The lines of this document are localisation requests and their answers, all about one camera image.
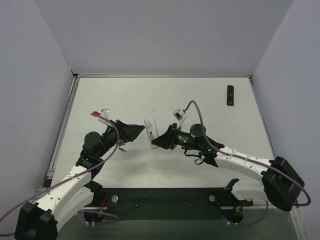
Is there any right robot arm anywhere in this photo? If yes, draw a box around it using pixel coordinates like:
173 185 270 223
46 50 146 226
151 123 305 212

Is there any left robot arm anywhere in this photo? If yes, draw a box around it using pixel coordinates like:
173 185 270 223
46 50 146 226
14 120 145 240

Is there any black remote control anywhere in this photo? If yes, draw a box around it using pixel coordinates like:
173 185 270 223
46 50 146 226
226 85 235 106

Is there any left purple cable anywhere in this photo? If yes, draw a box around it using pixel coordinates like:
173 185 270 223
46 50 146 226
0 111 122 237

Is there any purple cable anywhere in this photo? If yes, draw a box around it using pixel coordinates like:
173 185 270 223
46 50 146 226
183 100 312 226
0 111 122 237

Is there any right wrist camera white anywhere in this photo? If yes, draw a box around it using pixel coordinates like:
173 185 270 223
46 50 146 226
173 109 187 130

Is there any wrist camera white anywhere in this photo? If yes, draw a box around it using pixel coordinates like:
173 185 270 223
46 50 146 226
173 109 187 130
91 108 110 126

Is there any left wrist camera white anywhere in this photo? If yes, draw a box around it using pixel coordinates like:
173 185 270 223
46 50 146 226
91 108 110 126

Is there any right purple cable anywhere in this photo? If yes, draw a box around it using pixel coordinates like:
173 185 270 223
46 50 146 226
183 100 312 226

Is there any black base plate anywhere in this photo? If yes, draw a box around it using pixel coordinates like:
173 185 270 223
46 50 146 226
86 187 253 220

